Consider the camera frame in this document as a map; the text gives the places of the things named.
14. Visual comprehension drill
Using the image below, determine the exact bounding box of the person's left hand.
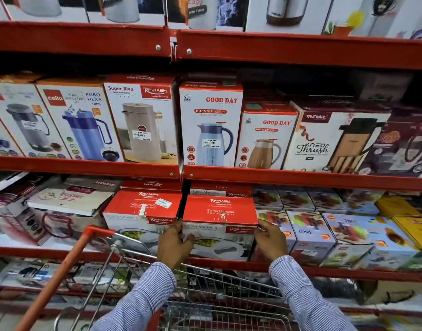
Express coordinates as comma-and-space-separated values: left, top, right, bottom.
157, 219, 196, 271

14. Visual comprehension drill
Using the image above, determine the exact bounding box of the person's right hand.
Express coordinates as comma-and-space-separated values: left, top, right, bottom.
254, 219, 289, 263

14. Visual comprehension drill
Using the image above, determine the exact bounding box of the red white casserole box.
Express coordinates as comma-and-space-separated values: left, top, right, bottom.
120, 178, 183, 193
103, 189, 183, 253
190, 180, 253, 198
182, 194, 259, 262

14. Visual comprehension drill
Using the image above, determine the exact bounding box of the person's left forearm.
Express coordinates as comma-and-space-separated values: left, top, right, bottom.
90, 262, 177, 331

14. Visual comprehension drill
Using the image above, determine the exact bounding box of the person's right forearm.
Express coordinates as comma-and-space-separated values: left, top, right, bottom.
269, 256, 349, 331

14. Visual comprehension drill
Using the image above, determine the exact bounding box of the stack of juicer boxes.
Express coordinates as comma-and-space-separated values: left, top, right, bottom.
250, 185, 421, 272

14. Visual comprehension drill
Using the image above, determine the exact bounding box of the brown jug box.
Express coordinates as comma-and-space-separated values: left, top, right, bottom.
234, 103, 298, 170

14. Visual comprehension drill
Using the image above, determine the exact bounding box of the light blue jug box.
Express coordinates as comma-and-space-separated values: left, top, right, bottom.
179, 81, 244, 168

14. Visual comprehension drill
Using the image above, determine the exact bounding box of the black wooden flask box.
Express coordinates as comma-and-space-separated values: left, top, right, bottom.
282, 101, 393, 174

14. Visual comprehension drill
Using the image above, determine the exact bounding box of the beige flask box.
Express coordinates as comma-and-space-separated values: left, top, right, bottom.
104, 74, 180, 165

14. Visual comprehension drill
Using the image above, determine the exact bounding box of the flat white box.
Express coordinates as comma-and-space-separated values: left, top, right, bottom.
26, 183, 116, 217

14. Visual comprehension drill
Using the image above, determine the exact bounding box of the yellow box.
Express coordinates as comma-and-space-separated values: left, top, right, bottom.
375, 196, 422, 218
391, 216, 422, 251

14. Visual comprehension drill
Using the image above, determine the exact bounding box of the pile of flat packets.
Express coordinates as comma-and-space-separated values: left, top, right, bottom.
0, 258, 136, 297

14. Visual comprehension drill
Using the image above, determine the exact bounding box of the purple flask box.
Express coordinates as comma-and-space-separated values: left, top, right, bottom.
356, 107, 422, 178

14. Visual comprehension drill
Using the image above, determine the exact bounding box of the pile of dark white boxes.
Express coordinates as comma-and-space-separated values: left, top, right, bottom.
0, 171, 51, 246

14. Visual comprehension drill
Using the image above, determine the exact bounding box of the grey flask box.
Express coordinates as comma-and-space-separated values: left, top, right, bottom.
0, 76, 71, 159

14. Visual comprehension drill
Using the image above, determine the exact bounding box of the red metal shelf rack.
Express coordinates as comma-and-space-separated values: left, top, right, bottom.
0, 20, 422, 319

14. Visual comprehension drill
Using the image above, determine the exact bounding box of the dark box behind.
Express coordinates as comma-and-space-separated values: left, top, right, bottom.
352, 70, 414, 103

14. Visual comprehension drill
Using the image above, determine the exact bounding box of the small blue flask box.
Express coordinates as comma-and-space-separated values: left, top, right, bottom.
0, 108, 24, 157

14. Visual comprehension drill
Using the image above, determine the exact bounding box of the row of steel appliance boxes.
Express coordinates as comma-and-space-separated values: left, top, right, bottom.
0, 0, 422, 42

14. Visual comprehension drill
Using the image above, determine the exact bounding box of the white box red ring picture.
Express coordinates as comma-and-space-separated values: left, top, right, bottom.
28, 206, 109, 246

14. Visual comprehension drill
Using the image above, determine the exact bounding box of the wire shopping cart orange handle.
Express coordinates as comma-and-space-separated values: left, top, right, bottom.
14, 225, 295, 331

